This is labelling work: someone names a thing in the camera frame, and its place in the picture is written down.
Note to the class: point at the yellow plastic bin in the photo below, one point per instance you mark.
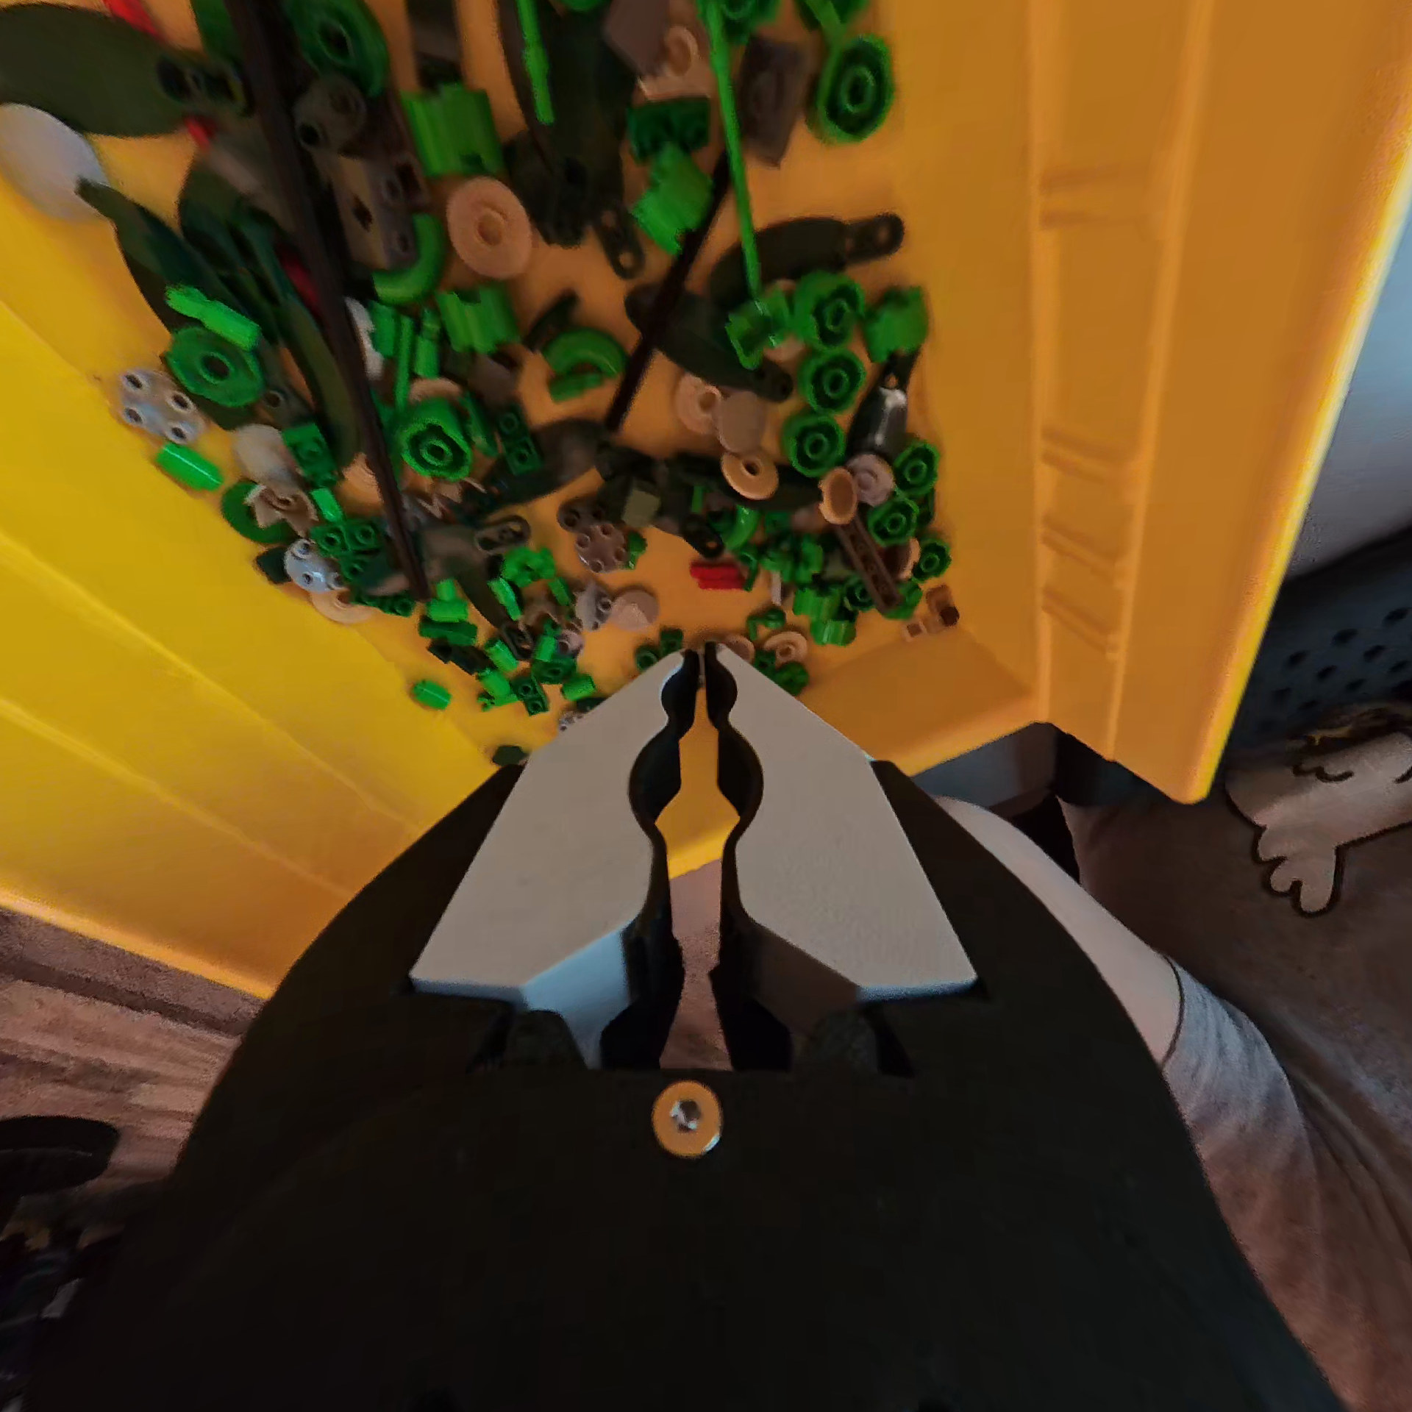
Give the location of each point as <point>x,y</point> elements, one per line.
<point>1159,331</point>

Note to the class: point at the printed grey shirt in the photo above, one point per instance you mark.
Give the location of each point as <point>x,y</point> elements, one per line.
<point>1302,1158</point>

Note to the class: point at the long black toy rod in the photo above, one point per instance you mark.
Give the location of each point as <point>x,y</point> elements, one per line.
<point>332,285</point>

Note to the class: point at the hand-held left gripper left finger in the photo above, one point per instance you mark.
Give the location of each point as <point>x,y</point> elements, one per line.
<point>552,870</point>

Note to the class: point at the person's left forearm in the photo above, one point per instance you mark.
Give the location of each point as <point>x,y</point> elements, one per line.
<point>1104,938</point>

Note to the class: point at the pile of toy bricks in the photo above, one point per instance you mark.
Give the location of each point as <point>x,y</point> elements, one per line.
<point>833,380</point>

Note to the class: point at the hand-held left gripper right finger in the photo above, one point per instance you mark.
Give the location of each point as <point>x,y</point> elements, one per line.
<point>850,870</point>

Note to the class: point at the black perforated panel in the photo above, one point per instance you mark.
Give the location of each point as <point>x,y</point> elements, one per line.
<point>1346,650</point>

